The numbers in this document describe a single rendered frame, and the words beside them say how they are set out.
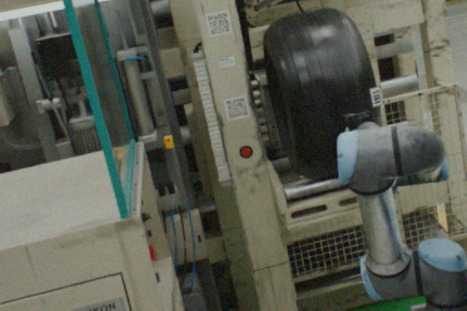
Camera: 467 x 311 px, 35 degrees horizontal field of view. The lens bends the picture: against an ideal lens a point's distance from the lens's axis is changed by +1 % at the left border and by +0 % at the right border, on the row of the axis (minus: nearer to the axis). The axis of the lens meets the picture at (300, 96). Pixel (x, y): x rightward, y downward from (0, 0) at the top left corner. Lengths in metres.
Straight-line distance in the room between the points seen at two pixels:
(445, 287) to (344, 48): 0.83
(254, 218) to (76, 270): 1.01
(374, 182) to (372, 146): 0.09
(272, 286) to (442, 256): 0.96
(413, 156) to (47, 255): 0.82
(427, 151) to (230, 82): 0.98
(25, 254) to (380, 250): 0.81
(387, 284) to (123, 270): 0.66
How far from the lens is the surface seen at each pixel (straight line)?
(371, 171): 1.65
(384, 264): 1.90
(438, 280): 1.94
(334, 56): 2.34
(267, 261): 2.69
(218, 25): 2.41
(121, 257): 1.71
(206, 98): 2.47
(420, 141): 1.65
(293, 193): 2.52
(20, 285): 1.76
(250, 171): 2.55
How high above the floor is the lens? 1.89
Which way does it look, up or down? 16 degrees down
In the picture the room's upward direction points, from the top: 11 degrees counter-clockwise
